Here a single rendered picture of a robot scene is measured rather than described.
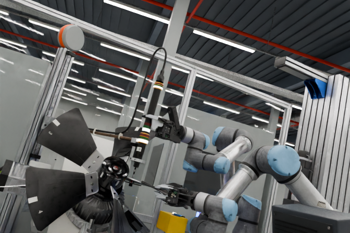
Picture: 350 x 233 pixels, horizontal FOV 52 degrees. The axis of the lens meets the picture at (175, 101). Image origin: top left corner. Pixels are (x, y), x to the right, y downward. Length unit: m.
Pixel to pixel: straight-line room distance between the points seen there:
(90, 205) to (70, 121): 0.37
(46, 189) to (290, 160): 0.92
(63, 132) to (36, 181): 0.31
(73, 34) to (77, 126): 0.73
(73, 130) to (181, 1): 5.37
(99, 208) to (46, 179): 0.29
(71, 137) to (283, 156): 0.87
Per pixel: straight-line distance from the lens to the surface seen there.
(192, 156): 1.70
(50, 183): 1.42
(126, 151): 1.65
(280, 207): 1.17
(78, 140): 1.60
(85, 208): 1.61
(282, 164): 1.46
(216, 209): 1.37
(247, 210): 2.17
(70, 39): 2.17
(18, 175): 1.59
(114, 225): 1.38
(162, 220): 1.98
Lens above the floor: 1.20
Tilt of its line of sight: 13 degrees up
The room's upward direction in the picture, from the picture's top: 15 degrees clockwise
